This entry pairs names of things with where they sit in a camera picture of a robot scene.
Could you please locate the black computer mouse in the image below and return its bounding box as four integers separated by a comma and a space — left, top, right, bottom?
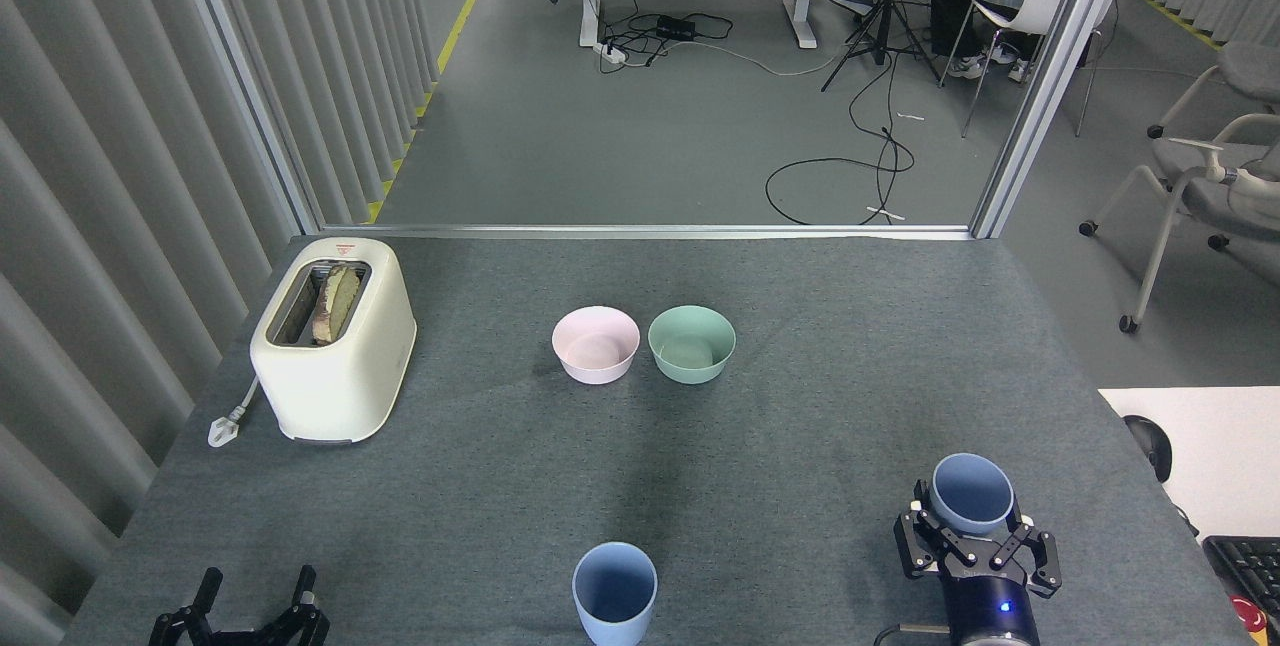
1121, 413, 1174, 484

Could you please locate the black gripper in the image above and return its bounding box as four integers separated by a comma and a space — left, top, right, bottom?
893, 479, 1063, 646

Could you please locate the black tripod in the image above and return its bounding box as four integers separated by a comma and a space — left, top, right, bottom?
821, 0, 943, 94

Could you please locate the white table frame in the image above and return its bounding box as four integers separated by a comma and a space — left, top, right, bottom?
577, 0, 819, 51

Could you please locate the green bowl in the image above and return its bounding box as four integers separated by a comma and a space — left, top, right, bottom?
648, 305, 737, 386

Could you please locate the silver frame rail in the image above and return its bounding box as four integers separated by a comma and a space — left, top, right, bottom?
318, 223, 976, 242

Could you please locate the pink bowl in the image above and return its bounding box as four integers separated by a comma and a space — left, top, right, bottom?
552, 306, 641, 386

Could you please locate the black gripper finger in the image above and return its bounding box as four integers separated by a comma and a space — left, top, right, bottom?
262, 565, 332, 646
149, 567, 224, 646

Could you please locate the blue cup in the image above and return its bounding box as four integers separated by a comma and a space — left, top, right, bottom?
572, 541, 660, 646
929, 452, 1016, 538

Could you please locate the silver frame post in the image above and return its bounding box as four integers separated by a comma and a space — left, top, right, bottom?
165, 0, 322, 236
969, 0, 1140, 240

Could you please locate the white toaster power plug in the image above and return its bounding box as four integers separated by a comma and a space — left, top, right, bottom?
207, 376, 263, 449

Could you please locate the black keyboard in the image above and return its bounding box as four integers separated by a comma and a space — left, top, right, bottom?
1201, 535, 1280, 646

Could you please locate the grey wheeled chair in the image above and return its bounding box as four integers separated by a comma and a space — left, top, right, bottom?
1146, 39, 1280, 140
1078, 113, 1280, 335

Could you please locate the black floor cable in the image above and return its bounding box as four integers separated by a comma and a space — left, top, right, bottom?
764, 51, 917, 227

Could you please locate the white desk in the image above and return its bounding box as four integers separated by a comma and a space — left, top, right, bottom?
1097, 385, 1280, 543

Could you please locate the cream white toaster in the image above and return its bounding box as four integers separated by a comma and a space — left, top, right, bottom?
249, 237, 417, 445

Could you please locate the toasted bread slice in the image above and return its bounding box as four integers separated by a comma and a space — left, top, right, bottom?
311, 263, 364, 346

